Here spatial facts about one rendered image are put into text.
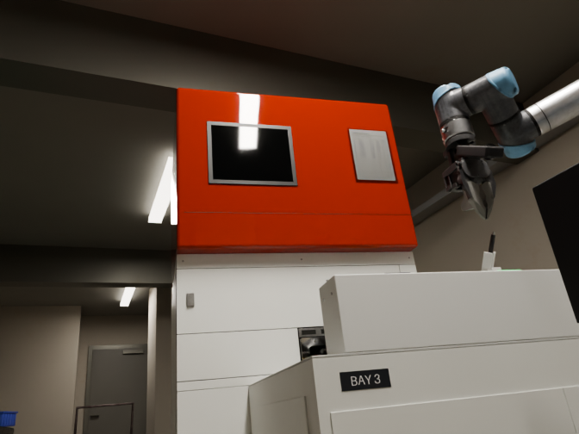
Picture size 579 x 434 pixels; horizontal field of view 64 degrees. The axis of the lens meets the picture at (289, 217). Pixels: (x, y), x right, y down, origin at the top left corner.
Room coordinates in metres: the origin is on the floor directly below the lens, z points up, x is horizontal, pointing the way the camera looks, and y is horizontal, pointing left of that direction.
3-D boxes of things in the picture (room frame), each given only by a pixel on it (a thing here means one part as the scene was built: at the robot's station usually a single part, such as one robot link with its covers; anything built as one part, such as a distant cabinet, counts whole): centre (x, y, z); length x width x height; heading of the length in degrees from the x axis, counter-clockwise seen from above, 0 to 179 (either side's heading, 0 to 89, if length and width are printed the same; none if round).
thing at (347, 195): (1.78, 0.06, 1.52); 0.81 x 0.75 x 0.60; 107
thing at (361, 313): (0.95, -0.32, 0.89); 0.55 x 0.09 x 0.14; 107
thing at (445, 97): (1.00, -0.44, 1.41); 0.09 x 0.08 x 0.11; 51
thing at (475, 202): (1.00, -0.42, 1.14); 0.06 x 0.03 x 0.09; 17
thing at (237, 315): (1.48, -0.03, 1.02); 0.81 x 0.03 x 0.40; 107
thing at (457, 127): (1.00, -0.43, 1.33); 0.08 x 0.08 x 0.05
